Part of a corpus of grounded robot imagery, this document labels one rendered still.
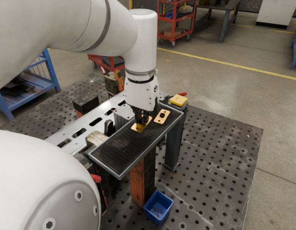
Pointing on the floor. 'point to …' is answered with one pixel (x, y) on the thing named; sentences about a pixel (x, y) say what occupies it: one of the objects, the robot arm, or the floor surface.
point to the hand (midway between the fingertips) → (141, 117)
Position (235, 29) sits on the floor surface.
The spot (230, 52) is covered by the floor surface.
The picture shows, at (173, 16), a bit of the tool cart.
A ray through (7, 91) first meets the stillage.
